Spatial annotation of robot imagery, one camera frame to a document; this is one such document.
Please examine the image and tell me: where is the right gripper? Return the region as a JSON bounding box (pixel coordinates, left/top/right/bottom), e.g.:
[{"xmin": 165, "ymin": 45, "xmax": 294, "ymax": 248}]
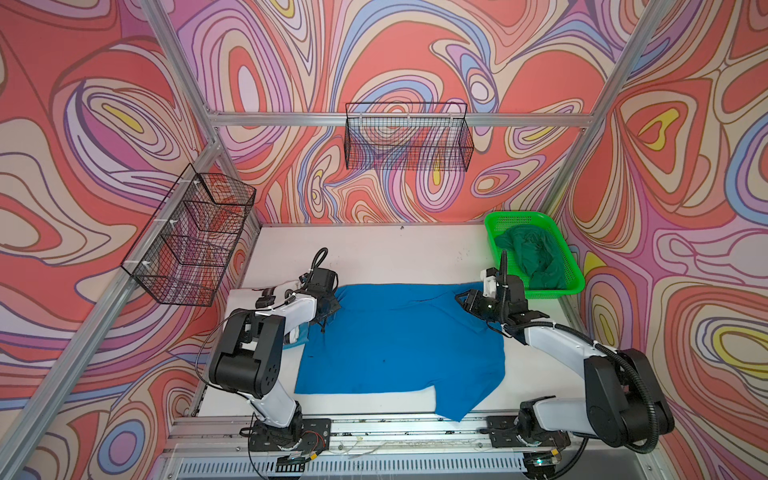
[{"xmin": 455, "ymin": 288, "xmax": 509, "ymax": 322}]

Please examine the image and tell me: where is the blue t-shirt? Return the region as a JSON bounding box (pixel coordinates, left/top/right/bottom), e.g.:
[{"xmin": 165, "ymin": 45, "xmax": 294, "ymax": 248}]
[{"xmin": 294, "ymin": 282, "xmax": 505, "ymax": 421}]

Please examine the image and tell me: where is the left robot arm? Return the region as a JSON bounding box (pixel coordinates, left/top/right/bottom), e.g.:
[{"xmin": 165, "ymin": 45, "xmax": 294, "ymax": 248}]
[{"xmin": 208, "ymin": 267, "xmax": 340, "ymax": 429}]

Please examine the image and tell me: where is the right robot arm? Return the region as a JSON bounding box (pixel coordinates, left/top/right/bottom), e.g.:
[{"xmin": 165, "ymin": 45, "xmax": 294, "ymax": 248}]
[{"xmin": 455, "ymin": 268, "xmax": 675, "ymax": 454}]

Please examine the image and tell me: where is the green plastic basket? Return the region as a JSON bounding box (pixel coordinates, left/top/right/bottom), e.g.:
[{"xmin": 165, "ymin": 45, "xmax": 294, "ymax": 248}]
[{"xmin": 483, "ymin": 211, "xmax": 586, "ymax": 299}]

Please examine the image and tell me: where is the dark green t-shirt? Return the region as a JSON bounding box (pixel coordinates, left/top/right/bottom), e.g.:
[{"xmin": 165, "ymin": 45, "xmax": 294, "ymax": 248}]
[{"xmin": 494, "ymin": 224, "xmax": 567, "ymax": 290}]

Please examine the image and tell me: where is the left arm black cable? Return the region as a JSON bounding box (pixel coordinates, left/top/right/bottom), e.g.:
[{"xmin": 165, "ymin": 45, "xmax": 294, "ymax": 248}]
[{"xmin": 191, "ymin": 247, "xmax": 330, "ymax": 409}]

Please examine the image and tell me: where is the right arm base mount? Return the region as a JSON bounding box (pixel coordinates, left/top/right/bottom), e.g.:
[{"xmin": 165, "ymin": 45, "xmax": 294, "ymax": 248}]
[{"xmin": 478, "ymin": 415, "xmax": 571, "ymax": 449}]

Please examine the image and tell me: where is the black wire basket left wall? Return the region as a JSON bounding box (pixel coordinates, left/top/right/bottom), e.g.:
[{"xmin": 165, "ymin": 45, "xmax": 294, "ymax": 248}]
[{"xmin": 121, "ymin": 165, "xmax": 256, "ymax": 307}]

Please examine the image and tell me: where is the black wire basket wall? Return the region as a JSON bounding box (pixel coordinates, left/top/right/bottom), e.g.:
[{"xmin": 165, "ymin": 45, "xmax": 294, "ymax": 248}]
[
  {"xmin": 344, "ymin": 101, "xmax": 475, "ymax": 172},
  {"xmin": 121, "ymin": 165, "xmax": 256, "ymax": 307}
]

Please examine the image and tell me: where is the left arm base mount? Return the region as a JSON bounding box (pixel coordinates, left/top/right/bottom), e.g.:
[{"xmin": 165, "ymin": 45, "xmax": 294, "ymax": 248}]
[{"xmin": 239, "ymin": 418, "xmax": 332, "ymax": 454}]

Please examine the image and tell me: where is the black wire basket back wall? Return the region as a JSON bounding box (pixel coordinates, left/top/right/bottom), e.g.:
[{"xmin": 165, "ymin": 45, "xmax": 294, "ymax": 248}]
[{"xmin": 344, "ymin": 101, "xmax": 475, "ymax": 172}]

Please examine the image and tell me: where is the aluminium frame left post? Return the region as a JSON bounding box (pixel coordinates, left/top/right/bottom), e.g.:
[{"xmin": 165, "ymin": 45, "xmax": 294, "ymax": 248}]
[{"xmin": 1, "ymin": 1, "xmax": 255, "ymax": 479}]

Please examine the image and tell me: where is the aluminium frame post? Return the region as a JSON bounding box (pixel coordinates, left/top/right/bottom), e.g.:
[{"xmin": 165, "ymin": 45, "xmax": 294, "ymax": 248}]
[
  {"xmin": 1, "ymin": 1, "xmax": 255, "ymax": 479},
  {"xmin": 538, "ymin": 0, "xmax": 674, "ymax": 217}
]

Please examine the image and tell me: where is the aluminium frame back bar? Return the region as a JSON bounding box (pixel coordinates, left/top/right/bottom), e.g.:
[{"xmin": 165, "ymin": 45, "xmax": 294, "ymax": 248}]
[{"xmin": 208, "ymin": 112, "xmax": 596, "ymax": 128}]

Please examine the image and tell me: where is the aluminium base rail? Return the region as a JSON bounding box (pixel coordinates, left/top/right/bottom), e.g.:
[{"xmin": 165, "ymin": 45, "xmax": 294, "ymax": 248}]
[{"xmin": 149, "ymin": 412, "xmax": 672, "ymax": 479}]

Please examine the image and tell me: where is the aluminium frame right post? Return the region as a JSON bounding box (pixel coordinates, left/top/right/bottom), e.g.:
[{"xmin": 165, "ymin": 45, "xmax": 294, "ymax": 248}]
[{"xmin": 538, "ymin": 0, "xmax": 674, "ymax": 217}]

